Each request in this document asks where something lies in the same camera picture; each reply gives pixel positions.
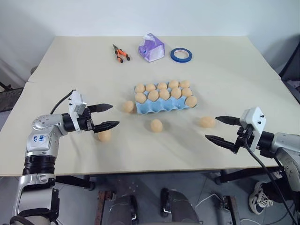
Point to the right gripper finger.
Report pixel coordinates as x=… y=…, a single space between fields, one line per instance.
x=229 y=120
x=221 y=141

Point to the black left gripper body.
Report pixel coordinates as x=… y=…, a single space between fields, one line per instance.
x=85 y=123

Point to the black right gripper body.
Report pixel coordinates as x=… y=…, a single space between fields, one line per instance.
x=245 y=137

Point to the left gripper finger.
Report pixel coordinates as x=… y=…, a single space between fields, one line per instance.
x=100 y=107
x=106 y=125

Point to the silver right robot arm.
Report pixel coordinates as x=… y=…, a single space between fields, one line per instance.
x=284 y=146

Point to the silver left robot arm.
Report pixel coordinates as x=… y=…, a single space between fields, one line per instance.
x=38 y=143

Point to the blue egg carton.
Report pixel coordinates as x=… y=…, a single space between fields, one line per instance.
x=161 y=106

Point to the tan egg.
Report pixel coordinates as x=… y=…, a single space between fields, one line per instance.
x=156 y=125
x=104 y=136
x=185 y=84
x=162 y=85
x=191 y=101
x=140 y=97
x=186 y=92
x=164 y=93
x=128 y=106
x=207 y=122
x=140 y=88
x=153 y=95
x=150 y=87
x=174 y=83
x=176 y=92

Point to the black table base bar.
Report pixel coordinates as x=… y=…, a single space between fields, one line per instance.
x=75 y=181
x=246 y=174

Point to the orange black pliers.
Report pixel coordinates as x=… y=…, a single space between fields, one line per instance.
x=121 y=55

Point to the white sneaker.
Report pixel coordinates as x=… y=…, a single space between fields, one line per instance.
x=259 y=199

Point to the purple plastic tissue pack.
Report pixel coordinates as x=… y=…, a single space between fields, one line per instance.
x=151 y=49

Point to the dark rounded shape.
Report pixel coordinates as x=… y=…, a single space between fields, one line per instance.
x=178 y=206
x=124 y=211

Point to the black metal rack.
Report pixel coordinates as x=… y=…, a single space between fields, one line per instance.
x=10 y=96

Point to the black chair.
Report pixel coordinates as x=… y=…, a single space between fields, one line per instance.
x=291 y=70

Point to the blue tape roll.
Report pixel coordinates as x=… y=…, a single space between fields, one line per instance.
x=173 y=56

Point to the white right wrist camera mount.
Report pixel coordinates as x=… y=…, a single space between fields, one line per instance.
x=254 y=122

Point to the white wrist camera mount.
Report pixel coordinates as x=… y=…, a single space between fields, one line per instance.
x=254 y=122
x=77 y=103

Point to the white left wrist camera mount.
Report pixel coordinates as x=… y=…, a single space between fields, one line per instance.
x=77 y=103

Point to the rusty metal bracket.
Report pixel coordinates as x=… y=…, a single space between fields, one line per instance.
x=232 y=211
x=102 y=206

